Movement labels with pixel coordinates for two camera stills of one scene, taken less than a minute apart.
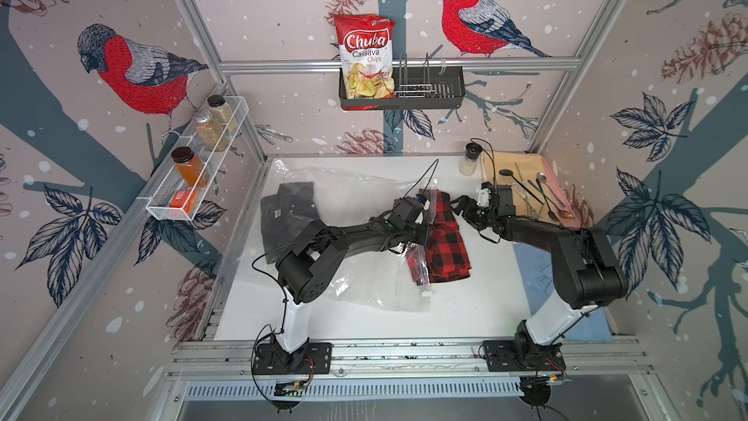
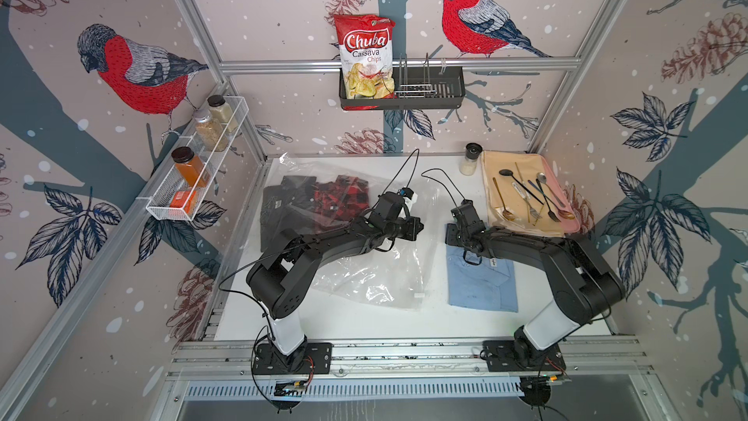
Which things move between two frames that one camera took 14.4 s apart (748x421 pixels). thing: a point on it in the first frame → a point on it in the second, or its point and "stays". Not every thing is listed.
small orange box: x=179 y=198 stays
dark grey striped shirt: x=282 y=213 stays
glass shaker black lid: x=468 y=164 stays
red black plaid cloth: x=443 y=255 → x=346 y=198
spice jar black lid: x=221 y=113 stays
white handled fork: x=532 y=211 stays
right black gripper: x=463 y=202 → x=449 y=231
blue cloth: x=536 y=265 → x=481 y=283
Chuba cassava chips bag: x=366 y=53 stays
